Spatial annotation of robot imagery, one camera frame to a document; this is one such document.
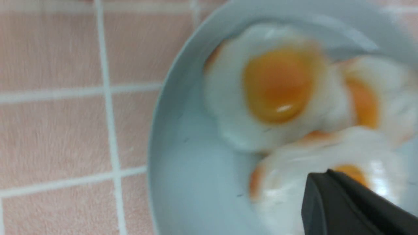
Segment fried egg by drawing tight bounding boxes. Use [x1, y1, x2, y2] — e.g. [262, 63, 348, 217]
[203, 22, 354, 153]
[336, 55, 417, 147]
[249, 126, 407, 235]

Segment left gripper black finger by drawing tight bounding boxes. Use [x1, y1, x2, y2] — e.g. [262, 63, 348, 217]
[301, 169, 418, 235]

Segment grey-blue egg plate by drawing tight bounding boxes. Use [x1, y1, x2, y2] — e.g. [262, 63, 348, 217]
[148, 0, 417, 235]

